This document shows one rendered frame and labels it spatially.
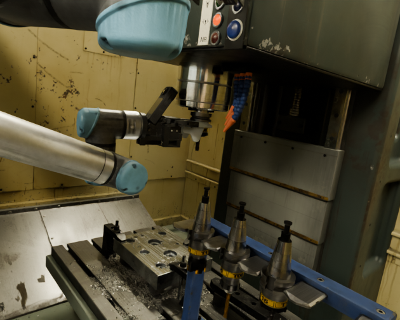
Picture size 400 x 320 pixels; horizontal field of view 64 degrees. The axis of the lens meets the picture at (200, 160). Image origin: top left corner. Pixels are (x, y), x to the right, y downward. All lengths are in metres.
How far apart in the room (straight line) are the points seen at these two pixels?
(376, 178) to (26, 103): 1.53
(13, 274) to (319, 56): 1.43
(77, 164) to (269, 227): 0.90
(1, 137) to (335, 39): 0.71
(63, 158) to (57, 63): 1.19
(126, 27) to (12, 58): 1.49
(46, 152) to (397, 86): 1.00
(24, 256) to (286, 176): 1.20
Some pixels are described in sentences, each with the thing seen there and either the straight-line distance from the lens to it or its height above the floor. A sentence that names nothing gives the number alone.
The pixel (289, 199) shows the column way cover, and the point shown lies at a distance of 1.27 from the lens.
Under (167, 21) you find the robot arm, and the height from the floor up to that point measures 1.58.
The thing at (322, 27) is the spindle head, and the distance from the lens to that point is 0.78.
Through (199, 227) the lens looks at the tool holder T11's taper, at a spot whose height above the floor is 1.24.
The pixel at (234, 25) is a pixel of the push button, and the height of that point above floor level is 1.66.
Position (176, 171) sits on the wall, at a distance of 2.25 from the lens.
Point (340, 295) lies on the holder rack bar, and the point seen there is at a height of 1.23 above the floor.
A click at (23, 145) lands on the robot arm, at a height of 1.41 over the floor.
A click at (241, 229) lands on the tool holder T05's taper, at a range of 0.67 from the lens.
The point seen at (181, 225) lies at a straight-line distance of 0.80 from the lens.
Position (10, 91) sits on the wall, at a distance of 1.75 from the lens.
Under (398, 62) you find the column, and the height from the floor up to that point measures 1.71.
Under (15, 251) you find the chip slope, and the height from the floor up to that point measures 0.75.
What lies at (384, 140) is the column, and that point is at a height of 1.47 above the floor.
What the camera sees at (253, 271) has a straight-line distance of 0.65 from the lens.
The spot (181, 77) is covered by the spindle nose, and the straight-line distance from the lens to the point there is 0.91.
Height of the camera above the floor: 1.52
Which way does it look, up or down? 11 degrees down
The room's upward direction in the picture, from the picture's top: 7 degrees clockwise
